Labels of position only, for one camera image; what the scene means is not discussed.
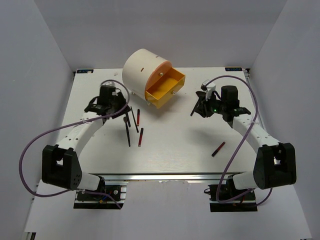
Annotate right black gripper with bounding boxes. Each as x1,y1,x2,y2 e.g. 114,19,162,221
194,91,227,118

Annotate black fan makeup brush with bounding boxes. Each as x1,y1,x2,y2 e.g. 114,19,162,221
190,91,206,118

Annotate black small makeup brush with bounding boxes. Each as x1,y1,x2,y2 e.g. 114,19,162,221
123,116,131,147

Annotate black round-head makeup brush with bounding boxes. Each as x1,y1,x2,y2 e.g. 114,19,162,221
125,112,131,128

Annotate thin black liner brush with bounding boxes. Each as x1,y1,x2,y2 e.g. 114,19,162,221
130,106,139,133

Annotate yellow drawer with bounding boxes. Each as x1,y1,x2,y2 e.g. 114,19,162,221
144,67,186,109

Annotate orange top drawer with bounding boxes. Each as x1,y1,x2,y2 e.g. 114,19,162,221
145,61,172,91

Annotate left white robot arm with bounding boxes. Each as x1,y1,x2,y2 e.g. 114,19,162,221
42,85,130,200

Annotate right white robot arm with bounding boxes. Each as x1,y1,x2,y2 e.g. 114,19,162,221
193,85,297,200

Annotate red lip gloss centre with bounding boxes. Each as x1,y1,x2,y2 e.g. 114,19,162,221
136,108,140,126

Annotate red lip gloss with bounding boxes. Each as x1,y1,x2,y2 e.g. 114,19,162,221
138,127,144,147
211,141,226,157
136,108,140,126

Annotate blue label left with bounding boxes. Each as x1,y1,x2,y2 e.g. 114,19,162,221
76,69,94,74

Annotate blue label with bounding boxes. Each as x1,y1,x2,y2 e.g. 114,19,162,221
225,67,243,72
76,69,94,74

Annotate red lip gloss lower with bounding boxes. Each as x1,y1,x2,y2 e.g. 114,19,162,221
138,127,144,147

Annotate blue label right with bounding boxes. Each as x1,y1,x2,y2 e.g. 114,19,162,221
225,67,243,72

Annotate red lip gloss right front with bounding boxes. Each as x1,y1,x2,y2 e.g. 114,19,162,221
211,141,226,157

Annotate white cylindrical drawer organizer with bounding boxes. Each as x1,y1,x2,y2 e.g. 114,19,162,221
122,48,168,101

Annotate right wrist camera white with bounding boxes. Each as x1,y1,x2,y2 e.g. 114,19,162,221
200,79,216,101

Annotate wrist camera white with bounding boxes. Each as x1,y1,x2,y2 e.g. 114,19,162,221
100,79,116,88
200,79,216,101

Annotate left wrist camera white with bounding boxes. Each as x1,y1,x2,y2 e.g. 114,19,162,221
100,79,116,88

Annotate aluminium table frame rail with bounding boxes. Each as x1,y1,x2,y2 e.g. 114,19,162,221
44,67,285,182

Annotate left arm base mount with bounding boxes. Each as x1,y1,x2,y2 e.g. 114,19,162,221
73,181,128,210

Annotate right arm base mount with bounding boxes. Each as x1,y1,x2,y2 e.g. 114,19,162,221
204,176,258,213

